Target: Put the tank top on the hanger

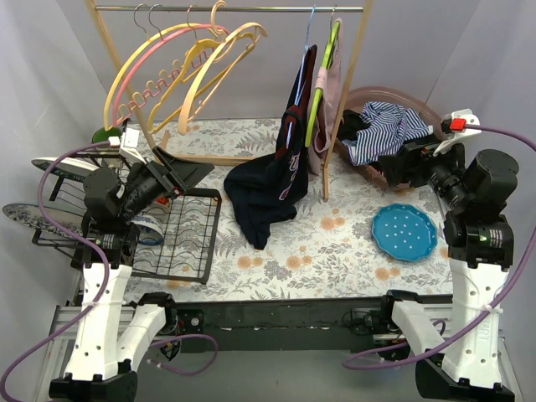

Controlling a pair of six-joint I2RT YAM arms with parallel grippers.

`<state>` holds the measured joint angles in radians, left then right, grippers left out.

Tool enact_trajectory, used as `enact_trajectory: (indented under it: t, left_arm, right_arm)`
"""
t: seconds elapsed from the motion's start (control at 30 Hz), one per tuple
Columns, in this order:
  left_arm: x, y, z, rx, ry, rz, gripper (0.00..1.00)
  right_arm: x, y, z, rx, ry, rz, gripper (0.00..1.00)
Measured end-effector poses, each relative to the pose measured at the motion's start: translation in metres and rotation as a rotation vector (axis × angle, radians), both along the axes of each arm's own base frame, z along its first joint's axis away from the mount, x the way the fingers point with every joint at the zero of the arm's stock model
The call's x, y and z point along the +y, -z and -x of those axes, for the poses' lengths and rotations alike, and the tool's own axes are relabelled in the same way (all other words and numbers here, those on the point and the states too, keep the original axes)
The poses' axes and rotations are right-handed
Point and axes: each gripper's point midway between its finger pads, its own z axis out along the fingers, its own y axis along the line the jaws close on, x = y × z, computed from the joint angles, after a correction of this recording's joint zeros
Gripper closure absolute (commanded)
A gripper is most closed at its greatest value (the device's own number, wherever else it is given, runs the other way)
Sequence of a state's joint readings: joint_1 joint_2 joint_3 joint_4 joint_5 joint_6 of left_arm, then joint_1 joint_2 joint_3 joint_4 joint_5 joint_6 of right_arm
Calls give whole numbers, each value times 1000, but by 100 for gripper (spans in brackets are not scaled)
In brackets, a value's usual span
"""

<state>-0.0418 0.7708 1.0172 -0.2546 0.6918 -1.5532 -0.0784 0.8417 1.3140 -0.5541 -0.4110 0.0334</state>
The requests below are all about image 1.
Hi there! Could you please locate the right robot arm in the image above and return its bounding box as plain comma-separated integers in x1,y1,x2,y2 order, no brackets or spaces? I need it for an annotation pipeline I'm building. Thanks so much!
380,144,519,401

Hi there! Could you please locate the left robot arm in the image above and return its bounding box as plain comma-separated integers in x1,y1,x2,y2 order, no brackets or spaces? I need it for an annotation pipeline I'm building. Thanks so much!
49,147,214,401

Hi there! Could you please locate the navy basketball tank top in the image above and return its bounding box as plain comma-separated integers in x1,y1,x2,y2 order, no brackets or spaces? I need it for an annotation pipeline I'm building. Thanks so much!
224,45,317,250

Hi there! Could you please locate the yellow round hanger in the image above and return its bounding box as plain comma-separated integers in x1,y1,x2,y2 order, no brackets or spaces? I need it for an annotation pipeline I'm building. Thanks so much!
103,23,205,130

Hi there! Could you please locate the pink round hanger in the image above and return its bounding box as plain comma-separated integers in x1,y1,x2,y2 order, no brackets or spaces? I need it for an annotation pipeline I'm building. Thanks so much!
120,20,230,133

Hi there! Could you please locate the yellow notched hanger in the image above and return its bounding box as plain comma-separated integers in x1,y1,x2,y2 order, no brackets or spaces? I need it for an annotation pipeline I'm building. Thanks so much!
118,3,256,134

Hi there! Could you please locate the beige wooden hanger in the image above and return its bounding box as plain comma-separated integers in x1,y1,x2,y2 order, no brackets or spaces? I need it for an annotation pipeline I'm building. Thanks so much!
177,1,267,135

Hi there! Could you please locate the lime green hanger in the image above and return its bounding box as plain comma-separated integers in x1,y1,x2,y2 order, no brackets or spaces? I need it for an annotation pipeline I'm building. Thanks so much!
305,17,342,147

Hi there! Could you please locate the light blue hanger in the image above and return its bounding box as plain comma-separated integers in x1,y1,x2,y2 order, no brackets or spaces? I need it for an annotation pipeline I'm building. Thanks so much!
294,4,317,106

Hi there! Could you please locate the pink laundry basket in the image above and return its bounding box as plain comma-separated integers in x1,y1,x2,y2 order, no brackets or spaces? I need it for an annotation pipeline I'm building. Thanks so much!
344,86,446,191

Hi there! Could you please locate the blue white striped shirt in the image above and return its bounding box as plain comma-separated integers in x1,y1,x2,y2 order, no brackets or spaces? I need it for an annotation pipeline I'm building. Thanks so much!
343,101,434,166

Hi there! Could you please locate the blue white floral bowl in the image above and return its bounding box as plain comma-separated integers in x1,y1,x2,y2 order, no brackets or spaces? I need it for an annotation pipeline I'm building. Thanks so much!
131,215,164,246

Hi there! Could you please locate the green floral mug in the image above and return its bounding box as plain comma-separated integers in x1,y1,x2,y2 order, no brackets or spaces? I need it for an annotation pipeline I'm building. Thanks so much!
91,126,122,143

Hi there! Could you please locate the blue dotted plate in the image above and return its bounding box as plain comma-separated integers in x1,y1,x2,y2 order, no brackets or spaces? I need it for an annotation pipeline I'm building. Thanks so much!
371,204,438,262

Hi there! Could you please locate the white plate in rack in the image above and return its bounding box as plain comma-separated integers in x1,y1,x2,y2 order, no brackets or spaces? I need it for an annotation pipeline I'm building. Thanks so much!
31,157,99,177

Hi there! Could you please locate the black garment in basket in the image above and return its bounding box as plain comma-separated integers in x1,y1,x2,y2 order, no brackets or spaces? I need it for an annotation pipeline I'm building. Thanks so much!
337,110,370,142

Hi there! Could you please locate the wooden clothes rack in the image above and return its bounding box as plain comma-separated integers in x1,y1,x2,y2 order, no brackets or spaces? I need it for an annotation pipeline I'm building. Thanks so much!
85,0,374,203

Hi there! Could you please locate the floral tablecloth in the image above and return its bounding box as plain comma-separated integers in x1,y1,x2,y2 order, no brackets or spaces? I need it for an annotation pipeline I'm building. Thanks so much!
121,117,456,303

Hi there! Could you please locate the pink garment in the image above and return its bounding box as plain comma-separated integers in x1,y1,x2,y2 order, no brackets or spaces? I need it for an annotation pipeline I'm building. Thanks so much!
307,19,343,176

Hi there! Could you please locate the blue floral plate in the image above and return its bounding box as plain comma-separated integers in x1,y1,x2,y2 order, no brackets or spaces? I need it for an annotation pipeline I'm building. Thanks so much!
3,201,84,237

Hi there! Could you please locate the black wire dish rack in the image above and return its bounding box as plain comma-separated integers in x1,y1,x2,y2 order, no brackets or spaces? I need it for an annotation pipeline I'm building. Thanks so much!
49,150,222,284

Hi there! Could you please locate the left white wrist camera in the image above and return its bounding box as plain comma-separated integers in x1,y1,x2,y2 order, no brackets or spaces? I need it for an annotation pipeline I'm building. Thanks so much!
108,128,147,165

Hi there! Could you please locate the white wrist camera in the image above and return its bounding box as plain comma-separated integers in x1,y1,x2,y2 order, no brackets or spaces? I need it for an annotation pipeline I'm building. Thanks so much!
433,109,482,157
108,128,147,165

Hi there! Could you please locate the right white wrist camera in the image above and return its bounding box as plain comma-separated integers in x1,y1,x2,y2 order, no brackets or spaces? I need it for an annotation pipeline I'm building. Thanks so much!
433,109,482,157

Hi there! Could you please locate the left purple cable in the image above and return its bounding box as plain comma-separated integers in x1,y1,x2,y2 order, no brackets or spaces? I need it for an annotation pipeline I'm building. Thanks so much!
0,140,219,393

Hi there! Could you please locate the black aluminium base frame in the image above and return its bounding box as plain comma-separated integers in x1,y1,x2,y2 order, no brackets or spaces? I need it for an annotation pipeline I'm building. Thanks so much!
37,294,524,402

